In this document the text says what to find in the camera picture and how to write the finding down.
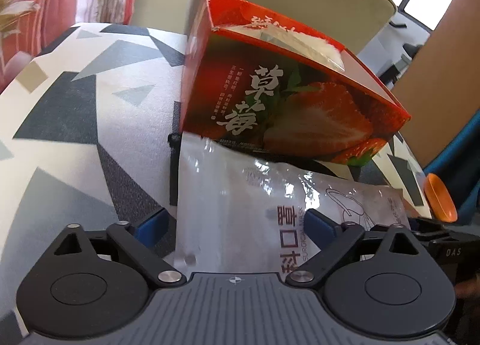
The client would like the surgical mask plastic pack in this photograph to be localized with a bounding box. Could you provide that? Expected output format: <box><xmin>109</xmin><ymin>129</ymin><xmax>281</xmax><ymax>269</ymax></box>
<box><xmin>173</xmin><ymin>134</ymin><xmax>408</xmax><ymax>277</ymax></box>

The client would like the red strawberry cardboard box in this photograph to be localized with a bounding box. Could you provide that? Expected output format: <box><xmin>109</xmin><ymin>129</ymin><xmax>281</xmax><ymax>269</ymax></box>
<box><xmin>180</xmin><ymin>0</ymin><xmax>409</xmax><ymax>165</ymax></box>

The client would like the person's right hand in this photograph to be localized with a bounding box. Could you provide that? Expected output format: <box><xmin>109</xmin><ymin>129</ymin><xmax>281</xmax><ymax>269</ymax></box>
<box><xmin>455</xmin><ymin>277</ymin><xmax>480</xmax><ymax>299</ymax></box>

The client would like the orange plastic spoon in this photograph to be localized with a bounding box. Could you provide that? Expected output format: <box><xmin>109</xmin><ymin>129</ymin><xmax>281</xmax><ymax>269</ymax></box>
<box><xmin>423</xmin><ymin>174</ymin><xmax>458</xmax><ymax>223</ymax></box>

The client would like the geometric patterned table cloth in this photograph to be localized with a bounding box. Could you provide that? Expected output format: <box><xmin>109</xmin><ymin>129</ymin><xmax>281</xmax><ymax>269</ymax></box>
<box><xmin>0</xmin><ymin>21</ymin><xmax>432</xmax><ymax>342</ymax></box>

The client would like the brown wooden panel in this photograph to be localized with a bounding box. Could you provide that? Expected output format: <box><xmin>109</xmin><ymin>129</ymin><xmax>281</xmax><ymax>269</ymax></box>
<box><xmin>393</xmin><ymin>0</ymin><xmax>479</xmax><ymax>168</ymax></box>

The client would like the black exercise bike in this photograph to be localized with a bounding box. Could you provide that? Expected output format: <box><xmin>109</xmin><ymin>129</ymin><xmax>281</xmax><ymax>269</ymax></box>
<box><xmin>377</xmin><ymin>21</ymin><xmax>430</xmax><ymax>90</ymax></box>

